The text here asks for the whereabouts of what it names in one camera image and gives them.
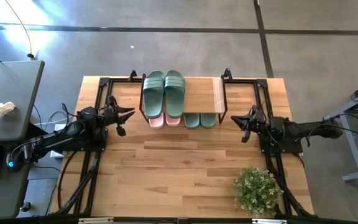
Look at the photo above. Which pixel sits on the black desk caster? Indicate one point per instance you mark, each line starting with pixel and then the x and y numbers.
pixel 25 207

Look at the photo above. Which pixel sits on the crumpled white paper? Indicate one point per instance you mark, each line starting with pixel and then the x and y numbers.
pixel 3 109

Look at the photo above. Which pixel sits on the black computer mouse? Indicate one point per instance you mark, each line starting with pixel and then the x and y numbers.
pixel 11 165

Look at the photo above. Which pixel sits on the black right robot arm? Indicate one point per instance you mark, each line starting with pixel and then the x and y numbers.
pixel 306 130

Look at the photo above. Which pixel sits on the teal slide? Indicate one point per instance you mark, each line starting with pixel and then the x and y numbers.
pixel 192 121
pixel 208 120

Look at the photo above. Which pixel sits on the pink slide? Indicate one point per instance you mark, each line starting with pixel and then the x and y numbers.
pixel 157 122
pixel 173 120

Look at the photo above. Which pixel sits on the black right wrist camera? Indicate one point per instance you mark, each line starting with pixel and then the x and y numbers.
pixel 246 137

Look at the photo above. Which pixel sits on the wooden shelf with black frame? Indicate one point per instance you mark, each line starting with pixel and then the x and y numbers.
pixel 200 96

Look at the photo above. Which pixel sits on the black metal rig frame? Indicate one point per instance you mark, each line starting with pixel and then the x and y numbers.
pixel 104 82

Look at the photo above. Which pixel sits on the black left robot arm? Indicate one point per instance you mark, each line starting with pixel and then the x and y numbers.
pixel 61 138

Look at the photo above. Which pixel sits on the white power strip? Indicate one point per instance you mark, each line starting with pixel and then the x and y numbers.
pixel 56 154

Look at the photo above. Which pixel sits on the silver metal bracket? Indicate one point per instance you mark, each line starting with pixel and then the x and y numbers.
pixel 95 221
pixel 269 221

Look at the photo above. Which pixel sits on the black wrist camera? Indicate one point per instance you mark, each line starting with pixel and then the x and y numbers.
pixel 121 130
pixel 246 137

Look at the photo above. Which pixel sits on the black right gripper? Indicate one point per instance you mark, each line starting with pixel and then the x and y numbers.
pixel 258 121

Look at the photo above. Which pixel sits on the dark green slide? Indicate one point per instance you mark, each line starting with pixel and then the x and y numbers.
pixel 154 99
pixel 175 99

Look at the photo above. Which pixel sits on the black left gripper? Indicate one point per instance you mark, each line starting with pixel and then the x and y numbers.
pixel 110 115

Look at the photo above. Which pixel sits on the grey desk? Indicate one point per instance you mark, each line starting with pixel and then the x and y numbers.
pixel 11 84
pixel 2 199

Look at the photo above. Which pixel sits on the green potted plant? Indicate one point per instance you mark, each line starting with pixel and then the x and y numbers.
pixel 256 193

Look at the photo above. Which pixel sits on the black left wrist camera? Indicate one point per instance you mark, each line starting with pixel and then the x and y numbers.
pixel 121 130

